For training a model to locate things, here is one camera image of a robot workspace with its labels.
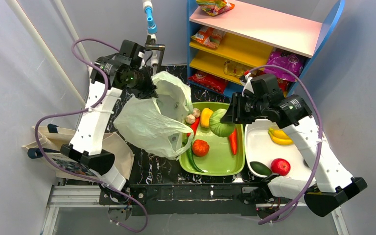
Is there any orange snack bag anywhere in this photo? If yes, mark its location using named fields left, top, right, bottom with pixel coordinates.
left=190, top=25, right=226, bottom=49

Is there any green cabbage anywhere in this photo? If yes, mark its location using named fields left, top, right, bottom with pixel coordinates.
left=209, top=109, right=235, bottom=137

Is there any colourful shelf unit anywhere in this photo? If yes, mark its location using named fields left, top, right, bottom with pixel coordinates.
left=187, top=0, right=345, bottom=97

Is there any translucent white plastic bag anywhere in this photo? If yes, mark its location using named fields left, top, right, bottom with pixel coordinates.
left=113, top=71, right=193, bottom=160

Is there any red snack bag left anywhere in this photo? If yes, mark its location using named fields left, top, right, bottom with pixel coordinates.
left=188, top=70, right=229, bottom=94

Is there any garlic bulb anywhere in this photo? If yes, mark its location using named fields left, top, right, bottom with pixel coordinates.
left=192, top=108, right=201, bottom=118
left=185, top=114, right=196, bottom=125

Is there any purple snack bag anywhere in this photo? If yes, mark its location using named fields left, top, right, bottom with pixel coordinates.
left=264, top=49, right=306, bottom=82

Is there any red orange tomato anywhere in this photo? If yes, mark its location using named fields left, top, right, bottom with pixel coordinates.
left=191, top=140, right=210, bottom=157

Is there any yellow bell pepper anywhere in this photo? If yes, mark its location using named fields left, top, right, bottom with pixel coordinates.
left=200, top=108, right=213, bottom=129

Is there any white plastic tray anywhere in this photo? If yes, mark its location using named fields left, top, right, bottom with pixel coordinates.
left=244, top=119, right=311, bottom=181

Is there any green plastic tray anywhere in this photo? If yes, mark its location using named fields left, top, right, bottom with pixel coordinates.
left=179, top=101, right=246, bottom=177

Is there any red chili pepper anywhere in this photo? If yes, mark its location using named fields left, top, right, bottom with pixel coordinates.
left=190, top=117, right=200, bottom=137

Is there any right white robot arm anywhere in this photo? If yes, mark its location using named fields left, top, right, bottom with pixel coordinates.
left=221, top=74, right=368, bottom=223

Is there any garlic bulb lower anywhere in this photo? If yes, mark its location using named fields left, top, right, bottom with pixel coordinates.
left=185, top=114, right=196, bottom=125

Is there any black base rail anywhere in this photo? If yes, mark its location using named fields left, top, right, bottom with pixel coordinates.
left=98, top=181, right=281, bottom=217

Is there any orange carrot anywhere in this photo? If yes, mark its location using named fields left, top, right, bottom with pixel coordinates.
left=228, top=130, right=238, bottom=155

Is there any garlic bulb upper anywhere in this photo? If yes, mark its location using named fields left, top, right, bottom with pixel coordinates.
left=192, top=108, right=201, bottom=118

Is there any white pvc pipe frame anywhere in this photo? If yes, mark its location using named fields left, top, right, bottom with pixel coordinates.
left=5, top=0, right=165, bottom=106

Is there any dark green avocado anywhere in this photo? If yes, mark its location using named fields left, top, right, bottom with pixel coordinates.
left=250, top=161, right=272, bottom=176

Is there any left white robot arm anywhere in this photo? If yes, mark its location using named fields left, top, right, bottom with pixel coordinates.
left=61, top=40, right=158, bottom=191

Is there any red apple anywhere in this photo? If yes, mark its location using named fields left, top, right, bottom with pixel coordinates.
left=270, top=158, right=291, bottom=176

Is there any beige canvas tote bag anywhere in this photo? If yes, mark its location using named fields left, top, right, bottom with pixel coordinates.
left=22, top=124, right=134, bottom=180

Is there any red snack bag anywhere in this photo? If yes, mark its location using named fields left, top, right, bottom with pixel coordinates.
left=188, top=70, right=229, bottom=94
left=255, top=71, right=290, bottom=97

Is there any yellow snack bag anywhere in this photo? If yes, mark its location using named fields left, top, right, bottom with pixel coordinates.
left=223, top=60, right=252, bottom=81

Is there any snack bag on top shelf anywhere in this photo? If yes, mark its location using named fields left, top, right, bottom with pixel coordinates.
left=196, top=0, right=235, bottom=16

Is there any green chili pepper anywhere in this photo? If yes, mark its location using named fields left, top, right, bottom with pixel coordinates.
left=186, top=146, right=203, bottom=173

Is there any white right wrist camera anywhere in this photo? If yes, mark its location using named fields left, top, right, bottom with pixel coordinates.
left=239, top=70, right=254, bottom=97

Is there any yellow banana bunch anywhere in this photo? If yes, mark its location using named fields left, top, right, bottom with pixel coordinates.
left=268, top=128, right=294, bottom=146

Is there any red snack bag right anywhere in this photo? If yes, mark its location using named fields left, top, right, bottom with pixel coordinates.
left=255, top=71, right=290, bottom=97

